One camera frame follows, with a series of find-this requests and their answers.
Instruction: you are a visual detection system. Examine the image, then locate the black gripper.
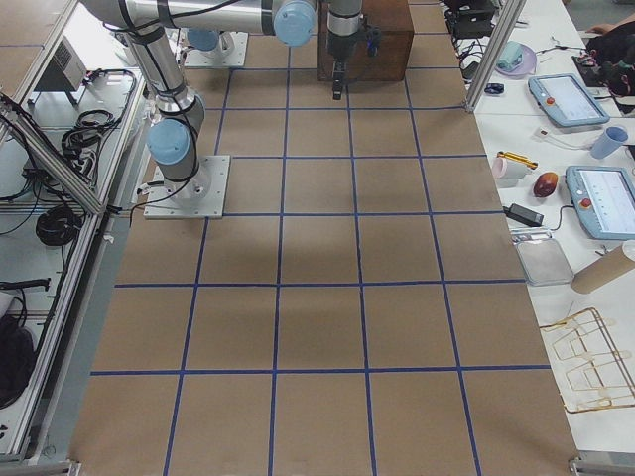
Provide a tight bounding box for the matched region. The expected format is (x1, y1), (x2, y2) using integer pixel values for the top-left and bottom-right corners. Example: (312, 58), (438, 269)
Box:
(326, 32), (353, 100)

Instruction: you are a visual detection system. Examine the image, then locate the dark wooden drawer cabinet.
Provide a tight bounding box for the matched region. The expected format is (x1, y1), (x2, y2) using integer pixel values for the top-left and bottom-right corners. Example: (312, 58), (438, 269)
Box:
(317, 1), (414, 83)

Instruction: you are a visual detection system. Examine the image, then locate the teal cloth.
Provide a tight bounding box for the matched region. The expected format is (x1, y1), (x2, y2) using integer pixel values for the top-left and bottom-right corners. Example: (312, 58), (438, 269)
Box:
(496, 41), (523, 71)

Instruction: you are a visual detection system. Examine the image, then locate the lavender plate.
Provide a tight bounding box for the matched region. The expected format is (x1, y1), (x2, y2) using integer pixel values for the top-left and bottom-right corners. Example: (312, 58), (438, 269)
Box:
(495, 43), (537, 78)

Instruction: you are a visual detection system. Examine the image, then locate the pink mug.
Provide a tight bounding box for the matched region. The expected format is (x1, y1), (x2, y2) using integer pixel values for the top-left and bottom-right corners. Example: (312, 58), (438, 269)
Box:
(491, 157), (531, 180)

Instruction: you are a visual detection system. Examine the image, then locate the gold metal tool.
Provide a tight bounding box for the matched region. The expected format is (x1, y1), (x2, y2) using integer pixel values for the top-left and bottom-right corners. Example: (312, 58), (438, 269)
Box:
(497, 151), (538, 170)

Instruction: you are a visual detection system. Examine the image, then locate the black power adapter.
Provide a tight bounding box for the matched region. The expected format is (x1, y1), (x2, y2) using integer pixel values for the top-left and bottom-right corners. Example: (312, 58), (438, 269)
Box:
(503, 203), (544, 227)

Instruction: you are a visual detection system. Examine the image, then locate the upper blue teach pendant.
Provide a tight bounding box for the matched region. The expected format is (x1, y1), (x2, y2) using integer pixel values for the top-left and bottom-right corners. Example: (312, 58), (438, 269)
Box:
(528, 73), (610, 128)

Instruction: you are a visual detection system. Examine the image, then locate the blue teach pendant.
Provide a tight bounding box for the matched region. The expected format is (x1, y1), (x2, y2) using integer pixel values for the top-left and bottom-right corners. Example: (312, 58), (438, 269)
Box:
(528, 73), (610, 128)
(565, 166), (634, 240)

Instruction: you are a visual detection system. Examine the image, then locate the red mango fruit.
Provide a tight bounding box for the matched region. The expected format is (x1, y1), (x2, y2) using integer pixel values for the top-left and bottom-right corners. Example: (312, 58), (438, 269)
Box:
(533, 172), (559, 198)

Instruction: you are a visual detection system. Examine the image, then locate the grey control box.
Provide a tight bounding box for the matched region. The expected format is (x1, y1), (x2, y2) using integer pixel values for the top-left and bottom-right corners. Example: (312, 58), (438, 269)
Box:
(34, 36), (87, 106)

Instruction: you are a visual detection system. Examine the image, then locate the light blue plastic cup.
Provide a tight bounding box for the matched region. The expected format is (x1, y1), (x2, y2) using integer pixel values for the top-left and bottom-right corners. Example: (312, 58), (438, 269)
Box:
(590, 126), (628, 160)

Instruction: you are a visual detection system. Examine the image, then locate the lower blue teach pendant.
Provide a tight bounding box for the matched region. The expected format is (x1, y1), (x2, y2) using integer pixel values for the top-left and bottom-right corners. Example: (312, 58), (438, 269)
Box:
(565, 166), (634, 240)

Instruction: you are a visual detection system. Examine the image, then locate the cardboard tube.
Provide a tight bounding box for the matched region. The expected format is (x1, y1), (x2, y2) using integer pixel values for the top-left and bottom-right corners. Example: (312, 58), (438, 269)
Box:
(571, 240), (634, 294)

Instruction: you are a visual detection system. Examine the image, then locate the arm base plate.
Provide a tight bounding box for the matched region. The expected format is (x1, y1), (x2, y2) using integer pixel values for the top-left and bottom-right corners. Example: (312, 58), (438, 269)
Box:
(181, 30), (249, 69)
(143, 155), (231, 219)

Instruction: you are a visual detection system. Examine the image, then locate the aluminium frame post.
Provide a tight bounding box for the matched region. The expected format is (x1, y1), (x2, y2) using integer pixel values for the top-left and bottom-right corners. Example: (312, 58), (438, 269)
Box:
(464, 0), (526, 113)

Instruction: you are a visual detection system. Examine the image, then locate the gold wire rack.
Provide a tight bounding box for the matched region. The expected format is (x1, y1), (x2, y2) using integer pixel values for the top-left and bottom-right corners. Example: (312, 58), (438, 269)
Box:
(540, 307), (634, 415)

